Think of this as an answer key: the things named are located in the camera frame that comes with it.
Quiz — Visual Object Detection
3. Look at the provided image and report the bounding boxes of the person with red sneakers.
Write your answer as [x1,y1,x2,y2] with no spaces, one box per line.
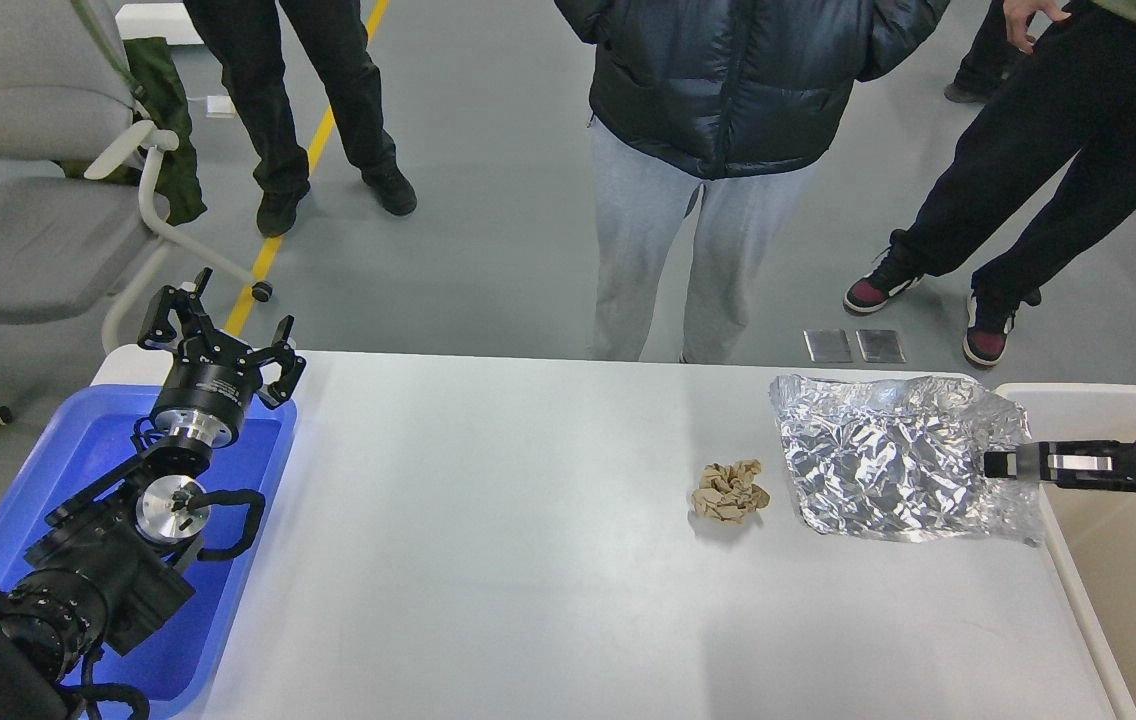
[843,1,1136,366]

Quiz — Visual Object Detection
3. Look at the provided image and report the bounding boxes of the person in black trousers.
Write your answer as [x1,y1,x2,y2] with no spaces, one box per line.
[179,0,419,238]

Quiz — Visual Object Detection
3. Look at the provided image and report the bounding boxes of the green jacket on chair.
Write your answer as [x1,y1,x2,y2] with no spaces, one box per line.
[58,36,207,226]

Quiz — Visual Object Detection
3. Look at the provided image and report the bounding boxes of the person in black puffer jacket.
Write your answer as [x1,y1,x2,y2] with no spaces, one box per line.
[556,1,947,365]

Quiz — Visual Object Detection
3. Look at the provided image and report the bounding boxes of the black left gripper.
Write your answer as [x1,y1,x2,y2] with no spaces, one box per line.
[137,266,307,447]

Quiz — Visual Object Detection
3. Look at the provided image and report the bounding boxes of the left metal floor plate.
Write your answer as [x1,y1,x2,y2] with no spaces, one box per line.
[804,329,853,365]

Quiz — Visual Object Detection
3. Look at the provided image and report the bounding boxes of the silver foil bag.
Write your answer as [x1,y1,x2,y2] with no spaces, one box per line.
[769,374,1045,547]

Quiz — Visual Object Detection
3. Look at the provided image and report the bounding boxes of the metal floor plate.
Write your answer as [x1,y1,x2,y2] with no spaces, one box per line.
[804,329,853,365]
[855,329,907,365]

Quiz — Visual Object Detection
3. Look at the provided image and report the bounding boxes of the blue plastic tray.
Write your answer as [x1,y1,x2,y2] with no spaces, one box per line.
[0,384,299,705]

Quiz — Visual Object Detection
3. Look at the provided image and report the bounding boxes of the right metal floor plate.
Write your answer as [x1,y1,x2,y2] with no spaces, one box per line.
[855,329,907,365]

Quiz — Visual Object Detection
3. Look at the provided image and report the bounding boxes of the white plastic bin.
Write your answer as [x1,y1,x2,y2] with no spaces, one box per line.
[999,383,1136,719]

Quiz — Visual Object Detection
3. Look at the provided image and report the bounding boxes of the grey office chair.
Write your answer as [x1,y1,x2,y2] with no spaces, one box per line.
[0,1,274,351]

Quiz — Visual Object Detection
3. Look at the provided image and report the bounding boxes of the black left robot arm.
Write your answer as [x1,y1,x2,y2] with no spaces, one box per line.
[0,268,307,719]

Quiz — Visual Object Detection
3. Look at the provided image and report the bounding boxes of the crumpled brown paper ball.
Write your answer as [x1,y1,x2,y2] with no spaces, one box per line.
[690,459,772,525]

